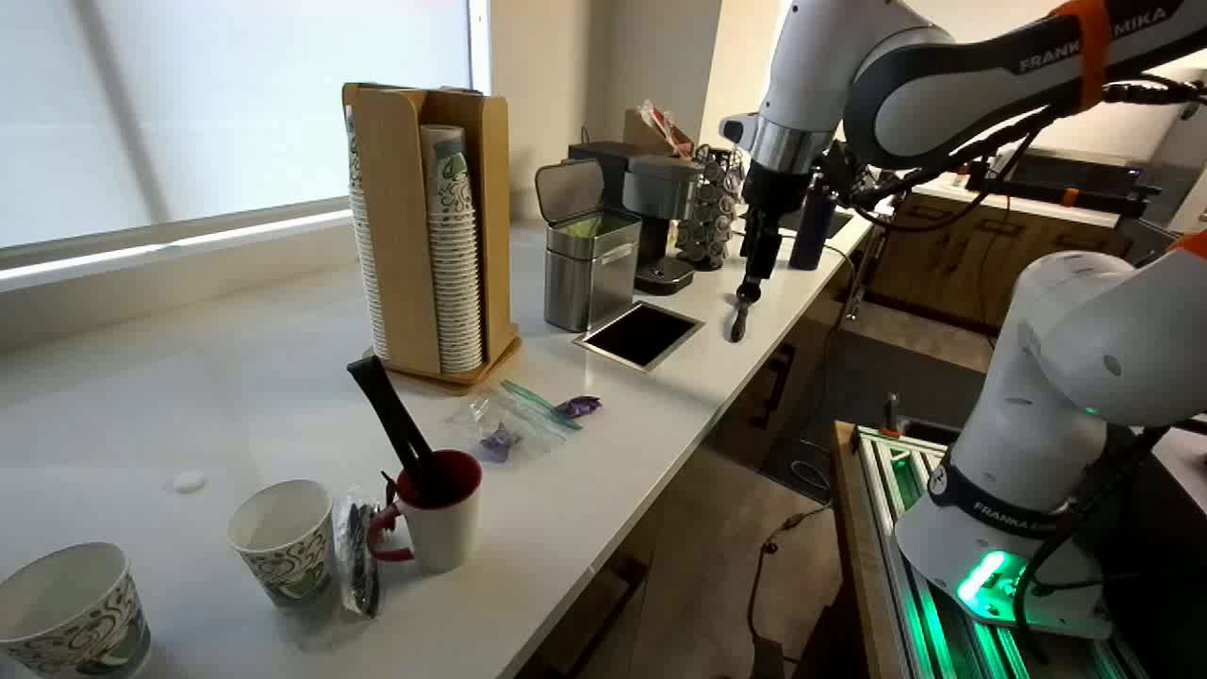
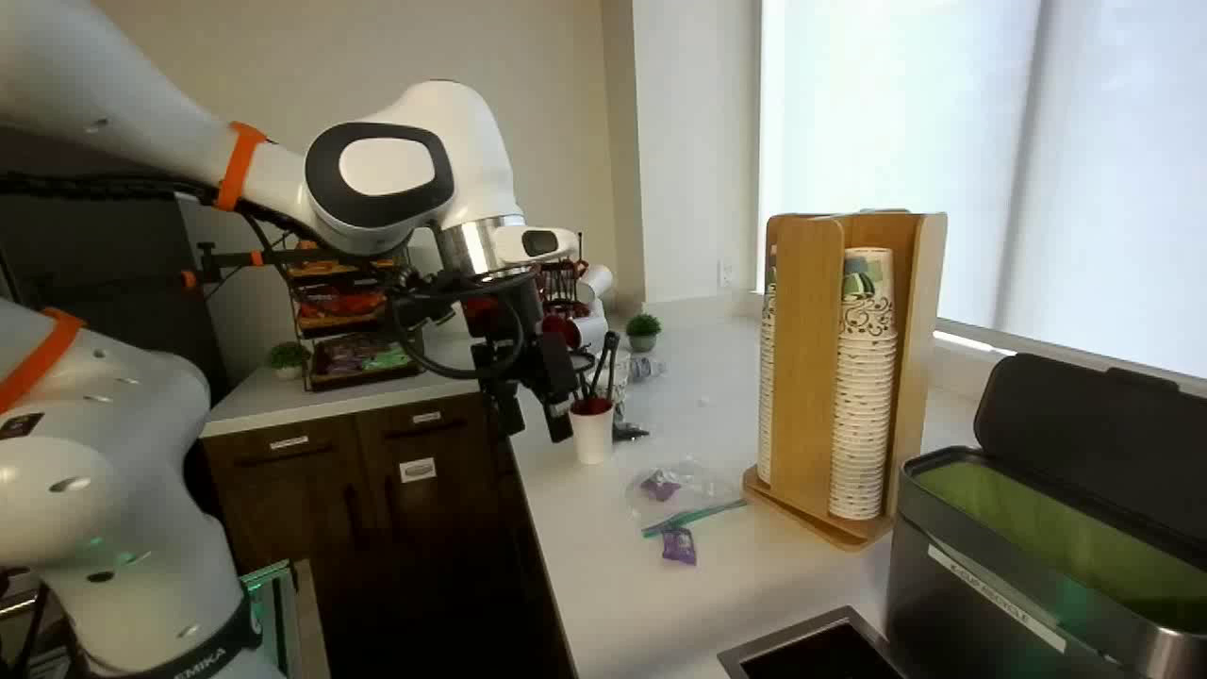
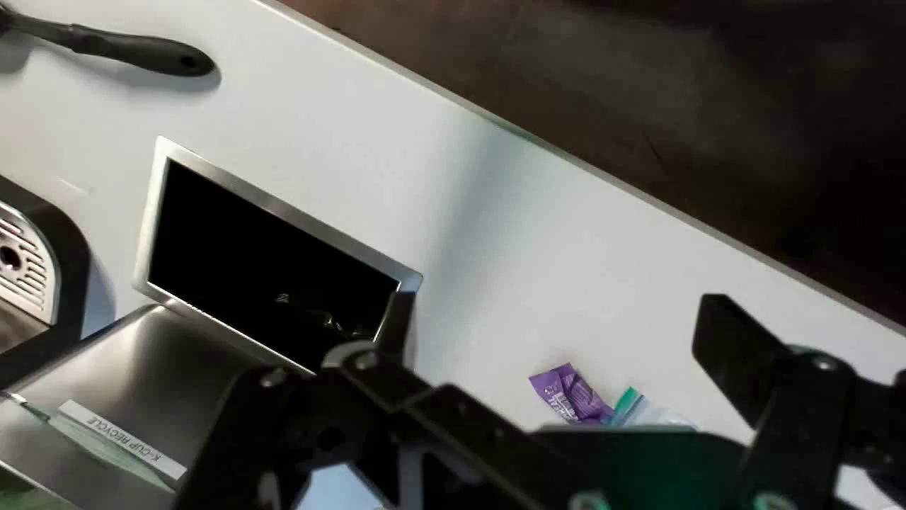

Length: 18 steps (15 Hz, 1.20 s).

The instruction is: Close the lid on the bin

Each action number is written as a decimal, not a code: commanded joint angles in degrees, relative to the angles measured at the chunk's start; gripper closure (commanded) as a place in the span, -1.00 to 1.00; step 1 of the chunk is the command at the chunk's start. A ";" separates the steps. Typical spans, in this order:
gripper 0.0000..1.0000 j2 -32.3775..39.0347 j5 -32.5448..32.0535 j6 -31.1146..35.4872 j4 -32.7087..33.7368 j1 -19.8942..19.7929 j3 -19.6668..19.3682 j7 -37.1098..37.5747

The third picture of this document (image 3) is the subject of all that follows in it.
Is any black handled utensil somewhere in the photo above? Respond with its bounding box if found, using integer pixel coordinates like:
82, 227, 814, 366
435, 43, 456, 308
0, 4, 215, 75

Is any purple snack packet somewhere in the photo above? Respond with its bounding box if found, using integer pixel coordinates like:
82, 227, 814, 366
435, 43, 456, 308
530, 363, 612, 424

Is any stainless steel bin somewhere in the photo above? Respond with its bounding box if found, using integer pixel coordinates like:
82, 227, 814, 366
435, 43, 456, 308
0, 303, 306, 510

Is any teal plastic wrapper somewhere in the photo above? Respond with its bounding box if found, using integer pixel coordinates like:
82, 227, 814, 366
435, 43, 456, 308
603, 385, 643, 428

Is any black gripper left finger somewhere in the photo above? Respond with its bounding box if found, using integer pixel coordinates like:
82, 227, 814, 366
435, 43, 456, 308
172, 291, 576, 510

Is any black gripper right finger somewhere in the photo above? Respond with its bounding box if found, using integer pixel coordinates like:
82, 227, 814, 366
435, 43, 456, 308
690, 293, 906, 510

